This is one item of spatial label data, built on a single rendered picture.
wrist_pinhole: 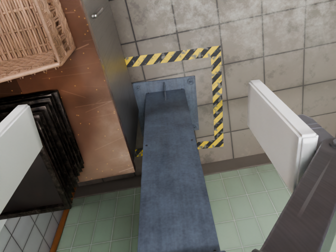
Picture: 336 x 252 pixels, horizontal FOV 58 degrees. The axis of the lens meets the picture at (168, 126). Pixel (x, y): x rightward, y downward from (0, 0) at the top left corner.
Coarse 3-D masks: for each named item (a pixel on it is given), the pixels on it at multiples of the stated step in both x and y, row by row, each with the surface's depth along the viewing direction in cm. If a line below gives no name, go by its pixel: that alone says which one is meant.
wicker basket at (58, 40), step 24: (0, 0) 79; (24, 0) 79; (48, 0) 79; (0, 24) 82; (24, 24) 82; (48, 24) 70; (0, 48) 85; (24, 48) 85; (48, 48) 86; (72, 48) 83; (0, 72) 76; (24, 72) 72
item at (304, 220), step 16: (320, 144) 11; (320, 160) 11; (304, 176) 10; (320, 176) 10; (304, 192) 9; (320, 192) 9; (288, 208) 9; (304, 208) 9; (320, 208) 9; (288, 224) 8; (304, 224) 8; (320, 224) 8; (272, 240) 8; (288, 240) 8; (304, 240) 8; (320, 240) 8
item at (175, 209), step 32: (128, 64) 149; (160, 96) 150; (192, 96) 158; (160, 128) 123; (192, 128) 120; (160, 160) 105; (192, 160) 102; (160, 192) 91; (192, 192) 89; (160, 224) 80; (192, 224) 79
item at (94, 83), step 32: (64, 0) 80; (96, 0) 103; (96, 32) 94; (64, 64) 89; (96, 64) 89; (0, 96) 93; (64, 96) 94; (96, 96) 94; (128, 96) 129; (96, 128) 100; (128, 128) 116; (96, 160) 106; (128, 160) 107
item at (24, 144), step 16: (16, 112) 17; (0, 128) 15; (16, 128) 16; (32, 128) 18; (0, 144) 14; (16, 144) 16; (32, 144) 18; (0, 160) 14; (16, 160) 16; (32, 160) 17; (0, 176) 14; (16, 176) 15; (0, 192) 14; (0, 208) 14
